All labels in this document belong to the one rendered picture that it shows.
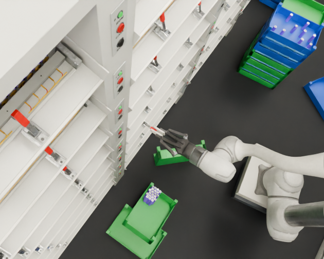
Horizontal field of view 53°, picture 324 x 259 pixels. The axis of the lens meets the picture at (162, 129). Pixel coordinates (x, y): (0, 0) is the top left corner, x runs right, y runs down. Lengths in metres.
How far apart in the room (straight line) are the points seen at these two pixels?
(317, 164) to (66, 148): 0.91
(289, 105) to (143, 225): 1.36
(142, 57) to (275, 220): 1.16
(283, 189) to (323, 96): 1.12
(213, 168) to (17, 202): 0.91
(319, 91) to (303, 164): 1.44
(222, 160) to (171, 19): 0.75
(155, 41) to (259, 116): 1.61
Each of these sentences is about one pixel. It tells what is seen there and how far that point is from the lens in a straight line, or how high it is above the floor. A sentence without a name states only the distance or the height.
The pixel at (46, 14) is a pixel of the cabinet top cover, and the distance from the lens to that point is 0.41.
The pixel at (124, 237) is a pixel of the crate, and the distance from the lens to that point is 2.08.
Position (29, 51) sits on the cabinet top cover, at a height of 1.75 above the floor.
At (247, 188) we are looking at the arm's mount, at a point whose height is 0.26.
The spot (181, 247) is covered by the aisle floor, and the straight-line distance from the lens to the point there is 2.12.
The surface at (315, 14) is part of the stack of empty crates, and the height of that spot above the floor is 0.32.
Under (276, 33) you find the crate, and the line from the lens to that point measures 2.09.
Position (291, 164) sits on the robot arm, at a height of 0.91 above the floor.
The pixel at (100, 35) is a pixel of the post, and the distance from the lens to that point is 0.51.
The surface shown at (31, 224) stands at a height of 1.12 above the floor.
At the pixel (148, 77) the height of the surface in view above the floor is 1.12.
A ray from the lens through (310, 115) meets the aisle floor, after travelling 2.61.
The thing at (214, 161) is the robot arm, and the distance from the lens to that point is 1.48.
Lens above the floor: 2.08
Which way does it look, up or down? 71 degrees down
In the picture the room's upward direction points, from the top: 22 degrees clockwise
